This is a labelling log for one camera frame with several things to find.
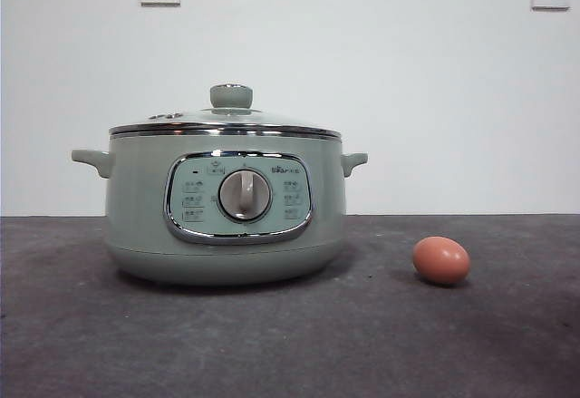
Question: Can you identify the glass lid with green knob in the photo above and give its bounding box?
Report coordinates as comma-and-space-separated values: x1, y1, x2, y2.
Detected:
108, 83, 342, 139

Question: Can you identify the brown egg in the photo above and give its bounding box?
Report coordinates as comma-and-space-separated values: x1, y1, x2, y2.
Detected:
411, 236, 471, 286

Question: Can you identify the pale green electric cooking pot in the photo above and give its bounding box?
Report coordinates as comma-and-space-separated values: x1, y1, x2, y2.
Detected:
71, 131, 369, 286

